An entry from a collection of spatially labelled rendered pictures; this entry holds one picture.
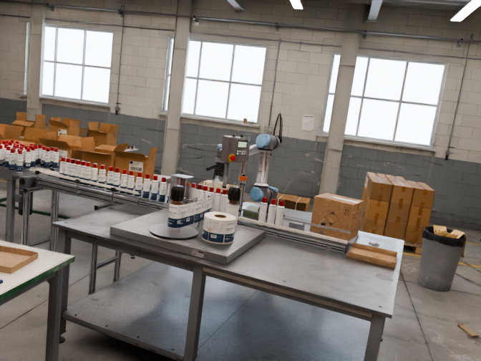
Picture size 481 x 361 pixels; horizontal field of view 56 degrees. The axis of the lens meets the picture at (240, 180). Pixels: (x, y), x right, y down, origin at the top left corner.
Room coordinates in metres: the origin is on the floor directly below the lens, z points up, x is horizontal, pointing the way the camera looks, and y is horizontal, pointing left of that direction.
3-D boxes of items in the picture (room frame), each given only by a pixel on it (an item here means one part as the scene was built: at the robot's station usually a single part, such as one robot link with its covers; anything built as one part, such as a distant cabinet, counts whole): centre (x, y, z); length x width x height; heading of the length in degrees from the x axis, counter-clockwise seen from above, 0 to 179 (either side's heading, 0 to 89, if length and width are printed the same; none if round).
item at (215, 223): (2.70, 0.10, 0.95); 0.20 x 0.20 x 0.14
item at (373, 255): (2.86, -0.93, 0.85); 0.30 x 0.26 x 0.04; 69
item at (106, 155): (4.88, 1.53, 0.96); 0.53 x 0.45 x 0.37; 170
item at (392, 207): (6.55, -2.30, 0.45); 1.20 x 0.84 x 0.89; 170
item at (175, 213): (2.72, 0.38, 1.04); 0.09 x 0.09 x 0.29
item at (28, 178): (3.81, 1.86, 0.71); 0.15 x 0.12 x 0.34; 159
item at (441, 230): (4.81, -2.35, 0.50); 0.42 x 0.41 x 0.28; 78
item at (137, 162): (4.76, 1.14, 0.97); 0.51 x 0.39 x 0.37; 173
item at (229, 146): (3.34, 0.07, 1.38); 0.17 x 0.10 x 0.19; 124
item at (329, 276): (3.08, -0.08, 0.82); 2.10 x 1.50 x 0.02; 69
